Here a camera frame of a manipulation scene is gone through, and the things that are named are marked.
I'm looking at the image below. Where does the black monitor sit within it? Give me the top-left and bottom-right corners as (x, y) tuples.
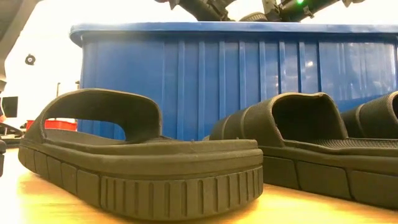
(1, 96), (19, 118)

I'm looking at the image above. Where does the red plastic box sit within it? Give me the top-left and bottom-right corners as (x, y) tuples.
(25, 119), (78, 132)

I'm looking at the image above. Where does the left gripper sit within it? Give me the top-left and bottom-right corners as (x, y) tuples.
(214, 2), (239, 22)

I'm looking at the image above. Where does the blue plastic bin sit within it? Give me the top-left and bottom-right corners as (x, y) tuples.
(70, 21), (398, 141)

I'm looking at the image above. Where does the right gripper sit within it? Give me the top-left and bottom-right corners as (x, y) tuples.
(262, 0), (280, 20)

